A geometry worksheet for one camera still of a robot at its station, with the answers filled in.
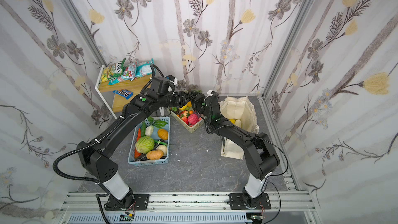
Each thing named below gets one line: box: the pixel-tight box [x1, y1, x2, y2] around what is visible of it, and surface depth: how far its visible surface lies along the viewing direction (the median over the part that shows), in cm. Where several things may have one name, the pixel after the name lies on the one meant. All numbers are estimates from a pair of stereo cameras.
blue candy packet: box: [112, 88, 135, 100], surface depth 100 cm
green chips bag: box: [100, 57, 127, 83], surface depth 82 cm
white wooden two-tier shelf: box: [94, 64, 153, 120], surface depth 84 cm
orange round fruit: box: [157, 128, 169, 141], surface depth 94 cm
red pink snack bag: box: [108, 60, 139, 86], surface depth 81 cm
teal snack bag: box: [135, 58, 157, 78], surface depth 84 cm
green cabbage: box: [134, 135, 155, 154], surface depth 82 cm
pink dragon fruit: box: [187, 113, 199, 128], surface depth 100 cm
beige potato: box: [146, 149, 164, 161], surface depth 81 cm
